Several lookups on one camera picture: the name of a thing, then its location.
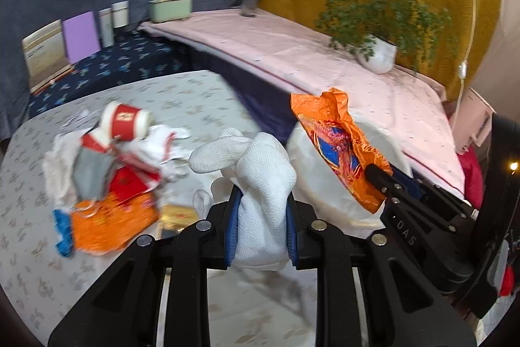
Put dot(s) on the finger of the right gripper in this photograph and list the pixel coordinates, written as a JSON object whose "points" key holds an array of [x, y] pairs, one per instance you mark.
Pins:
{"points": [[391, 186]]}

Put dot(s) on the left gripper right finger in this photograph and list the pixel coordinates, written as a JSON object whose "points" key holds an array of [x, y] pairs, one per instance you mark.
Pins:
{"points": [[368, 292]]}

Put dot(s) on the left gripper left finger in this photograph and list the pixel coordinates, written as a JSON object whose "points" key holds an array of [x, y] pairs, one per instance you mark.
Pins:
{"points": [[155, 292]]}

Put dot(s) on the orange snack wrapper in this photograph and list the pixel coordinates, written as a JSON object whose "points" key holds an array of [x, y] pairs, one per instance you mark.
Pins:
{"points": [[340, 143]]}

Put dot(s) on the orange plastic bag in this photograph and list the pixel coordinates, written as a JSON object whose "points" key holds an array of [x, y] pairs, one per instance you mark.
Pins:
{"points": [[102, 227]]}

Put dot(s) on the red white paper cup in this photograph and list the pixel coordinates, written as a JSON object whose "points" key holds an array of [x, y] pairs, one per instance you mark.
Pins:
{"points": [[119, 120]]}

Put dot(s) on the red cloth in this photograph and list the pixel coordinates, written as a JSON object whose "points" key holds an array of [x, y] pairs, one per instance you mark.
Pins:
{"points": [[473, 177]]}

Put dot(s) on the pink sheet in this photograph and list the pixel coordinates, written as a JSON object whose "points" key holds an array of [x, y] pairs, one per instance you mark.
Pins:
{"points": [[297, 59]]}

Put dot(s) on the gold cigarette box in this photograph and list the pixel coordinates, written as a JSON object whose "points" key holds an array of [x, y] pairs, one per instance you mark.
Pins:
{"points": [[174, 219]]}

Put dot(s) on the blue wrapper piece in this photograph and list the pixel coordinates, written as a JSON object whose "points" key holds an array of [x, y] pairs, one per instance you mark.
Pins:
{"points": [[63, 226]]}

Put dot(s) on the red paper box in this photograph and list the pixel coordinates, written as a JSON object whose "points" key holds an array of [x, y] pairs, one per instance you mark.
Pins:
{"points": [[131, 177]]}

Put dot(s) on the grey cloth pouch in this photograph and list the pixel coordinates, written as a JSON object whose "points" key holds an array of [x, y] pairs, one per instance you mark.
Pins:
{"points": [[91, 174]]}

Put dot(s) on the white paper towel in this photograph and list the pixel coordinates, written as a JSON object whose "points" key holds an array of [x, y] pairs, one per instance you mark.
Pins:
{"points": [[57, 164]]}

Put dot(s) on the potted green plant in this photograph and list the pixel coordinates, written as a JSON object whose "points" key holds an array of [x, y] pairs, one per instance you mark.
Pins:
{"points": [[418, 29]]}

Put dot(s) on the navy floral cloth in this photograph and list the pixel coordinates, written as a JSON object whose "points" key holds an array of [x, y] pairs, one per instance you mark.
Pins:
{"points": [[137, 56]]}

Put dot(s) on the desk calendar on stand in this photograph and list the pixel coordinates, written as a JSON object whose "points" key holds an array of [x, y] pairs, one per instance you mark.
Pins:
{"points": [[45, 56]]}

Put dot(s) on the purple card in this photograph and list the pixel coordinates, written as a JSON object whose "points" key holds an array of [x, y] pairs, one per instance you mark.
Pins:
{"points": [[80, 37]]}

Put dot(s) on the white tube bottle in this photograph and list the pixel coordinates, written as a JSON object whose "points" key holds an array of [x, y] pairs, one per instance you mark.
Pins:
{"points": [[106, 27]]}

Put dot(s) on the green tissue box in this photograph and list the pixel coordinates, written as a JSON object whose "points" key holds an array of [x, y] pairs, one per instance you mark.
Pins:
{"points": [[168, 10]]}

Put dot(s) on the white jar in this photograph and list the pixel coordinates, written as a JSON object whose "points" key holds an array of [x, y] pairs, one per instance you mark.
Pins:
{"points": [[120, 14]]}

